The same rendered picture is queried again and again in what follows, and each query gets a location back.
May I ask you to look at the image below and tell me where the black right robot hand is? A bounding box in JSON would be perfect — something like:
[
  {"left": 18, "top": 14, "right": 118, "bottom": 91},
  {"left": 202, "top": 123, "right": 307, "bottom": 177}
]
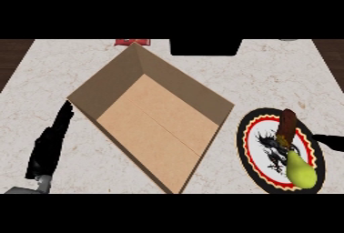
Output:
[{"left": 310, "top": 134, "right": 344, "bottom": 152}]

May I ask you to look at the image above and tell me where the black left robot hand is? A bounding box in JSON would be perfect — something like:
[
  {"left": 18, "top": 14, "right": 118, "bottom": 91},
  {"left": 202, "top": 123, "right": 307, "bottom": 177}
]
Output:
[{"left": 24, "top": 100, "right": 75, "bottom": 180}]

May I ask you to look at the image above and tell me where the black red white plate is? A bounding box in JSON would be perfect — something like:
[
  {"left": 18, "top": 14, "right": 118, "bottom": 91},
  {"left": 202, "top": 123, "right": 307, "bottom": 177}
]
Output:
[{"left": 235, "top": 107, "right": 326, "bottom": 195}]

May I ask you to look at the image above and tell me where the brown cardboard box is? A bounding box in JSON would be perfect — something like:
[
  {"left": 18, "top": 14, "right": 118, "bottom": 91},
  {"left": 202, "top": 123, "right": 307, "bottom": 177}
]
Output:
[{"left": 67, "top": 42, "right": 236, "bottom": 195}]

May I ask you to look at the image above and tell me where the green pear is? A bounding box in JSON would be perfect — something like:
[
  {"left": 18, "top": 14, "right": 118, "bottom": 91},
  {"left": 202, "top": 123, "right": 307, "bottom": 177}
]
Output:
[{"left": 285, "top": 148, "right": 319, "bottom": 189}]

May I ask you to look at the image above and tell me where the red object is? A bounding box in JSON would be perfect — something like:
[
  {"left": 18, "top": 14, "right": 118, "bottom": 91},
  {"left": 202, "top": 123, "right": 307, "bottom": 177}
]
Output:
[{"left": 112, "top": 38, "right": 151, "bottom": 47}]

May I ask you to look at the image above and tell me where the black appliance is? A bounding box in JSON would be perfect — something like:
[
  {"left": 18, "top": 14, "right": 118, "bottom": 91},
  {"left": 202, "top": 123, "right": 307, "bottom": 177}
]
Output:
[{"left": 168, "top": 38, "right": 244, "bottom": 56}]

